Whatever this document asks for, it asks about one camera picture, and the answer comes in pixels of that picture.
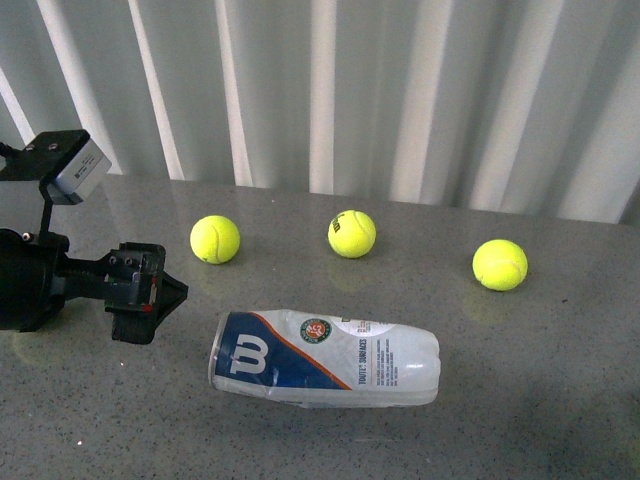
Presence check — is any far left tennis ball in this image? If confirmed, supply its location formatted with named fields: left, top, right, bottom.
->
left=190, top=215, right=241, bottom=265

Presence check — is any white pleated curtain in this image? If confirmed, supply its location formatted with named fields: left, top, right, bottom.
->
left=1, top=1, right=639, bottom=225

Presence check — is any plain middle tennis ball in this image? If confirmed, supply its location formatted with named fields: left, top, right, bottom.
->
left=472, top=239, right=528, bottom=291

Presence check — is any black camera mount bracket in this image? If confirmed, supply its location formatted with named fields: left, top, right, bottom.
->
left=1, top=129, right=91, bottom=240

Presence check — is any tennis ball with dark logo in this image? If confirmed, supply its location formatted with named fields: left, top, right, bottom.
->
left=327, top=210, right=377, bottom=259

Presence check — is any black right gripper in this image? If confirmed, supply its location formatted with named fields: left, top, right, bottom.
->
left=1, top=229, right=188, bottom=345

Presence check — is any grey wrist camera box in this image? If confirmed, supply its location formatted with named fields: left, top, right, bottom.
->
left=48, top=139, right=112, bottom=205

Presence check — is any Wilson tennis ball can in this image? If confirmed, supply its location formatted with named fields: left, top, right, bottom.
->
left=208, top=310, right=441, bottom=408

